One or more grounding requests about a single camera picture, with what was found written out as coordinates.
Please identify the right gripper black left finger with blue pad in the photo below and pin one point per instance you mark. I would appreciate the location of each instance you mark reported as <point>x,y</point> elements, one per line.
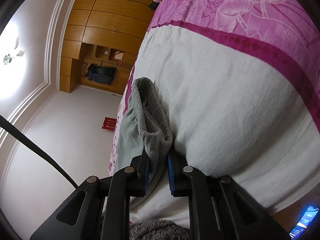
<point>99,208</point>

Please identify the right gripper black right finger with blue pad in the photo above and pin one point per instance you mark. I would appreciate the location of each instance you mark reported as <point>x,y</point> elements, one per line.
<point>219,208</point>

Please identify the grey sweatpants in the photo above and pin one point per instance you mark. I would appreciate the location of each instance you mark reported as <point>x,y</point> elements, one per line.
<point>144,128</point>

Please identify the grey fluffy sleeve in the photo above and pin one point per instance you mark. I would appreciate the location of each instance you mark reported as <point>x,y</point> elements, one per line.
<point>158,229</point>

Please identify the red stool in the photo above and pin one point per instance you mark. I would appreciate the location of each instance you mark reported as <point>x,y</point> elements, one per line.
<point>109,124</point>

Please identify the smartphone lit screen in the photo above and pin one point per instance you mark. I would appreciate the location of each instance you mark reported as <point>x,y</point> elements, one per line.
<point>306,221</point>

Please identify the pink purple striped bedspread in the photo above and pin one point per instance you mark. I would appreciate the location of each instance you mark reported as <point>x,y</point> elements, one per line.
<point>239,82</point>

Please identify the red white box on shelf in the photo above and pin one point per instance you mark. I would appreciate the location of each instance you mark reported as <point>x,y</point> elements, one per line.
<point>117,56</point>

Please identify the ceiling lamp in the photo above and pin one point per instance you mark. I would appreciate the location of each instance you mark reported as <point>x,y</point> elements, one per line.
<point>16,52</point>

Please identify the wooden wardrobe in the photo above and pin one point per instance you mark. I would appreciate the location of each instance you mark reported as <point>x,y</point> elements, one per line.
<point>94,28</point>

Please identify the black bag by wardrobe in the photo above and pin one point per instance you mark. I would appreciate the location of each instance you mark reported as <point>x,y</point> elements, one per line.
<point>153,5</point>

